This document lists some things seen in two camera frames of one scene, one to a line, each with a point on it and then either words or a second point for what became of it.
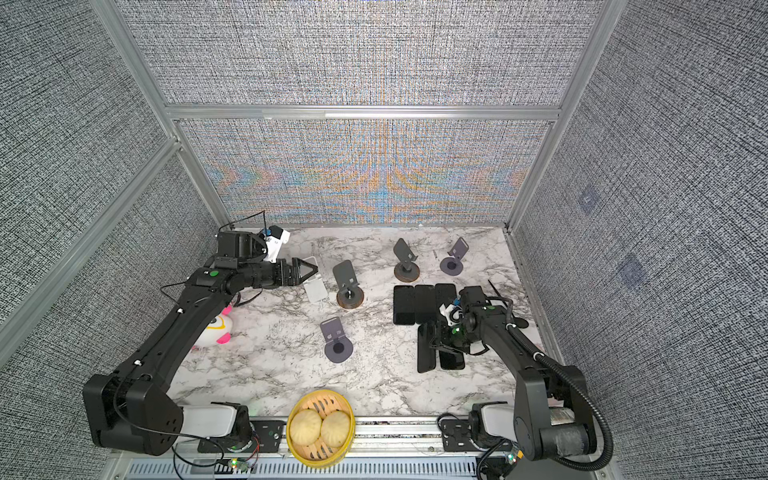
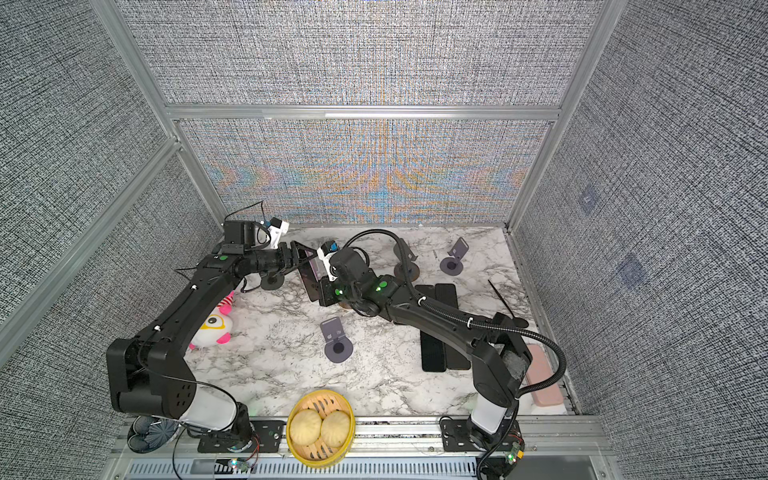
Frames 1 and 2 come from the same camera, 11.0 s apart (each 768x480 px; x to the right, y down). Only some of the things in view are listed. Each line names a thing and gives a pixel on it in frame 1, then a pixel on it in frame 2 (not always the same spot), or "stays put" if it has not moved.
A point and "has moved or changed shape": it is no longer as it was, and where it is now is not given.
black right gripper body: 455,337 -> 335,291
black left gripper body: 267,274 -> 272,261
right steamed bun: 335,429 stays put
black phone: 426,347 has moved or changed shape
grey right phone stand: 453,265 stays put
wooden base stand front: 407,271 stays put
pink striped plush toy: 219,330 stays put
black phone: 445,293 stays put
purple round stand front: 338,347 stays put
